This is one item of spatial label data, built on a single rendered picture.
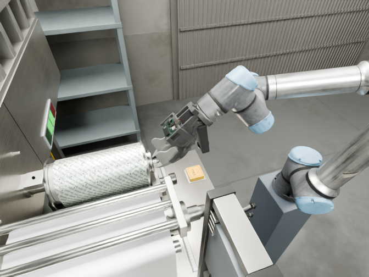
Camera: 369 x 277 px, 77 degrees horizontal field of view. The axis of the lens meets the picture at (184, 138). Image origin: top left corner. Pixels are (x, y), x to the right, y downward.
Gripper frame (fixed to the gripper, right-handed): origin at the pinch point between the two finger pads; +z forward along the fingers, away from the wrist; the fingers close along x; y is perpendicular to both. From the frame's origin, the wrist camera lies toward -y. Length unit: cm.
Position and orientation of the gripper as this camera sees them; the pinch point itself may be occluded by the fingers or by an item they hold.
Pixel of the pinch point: (158, 160)
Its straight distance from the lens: 70.9
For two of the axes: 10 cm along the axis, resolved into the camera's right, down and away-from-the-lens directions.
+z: -7.3, 6.3, 2.7
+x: 3.1, 6.5, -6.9
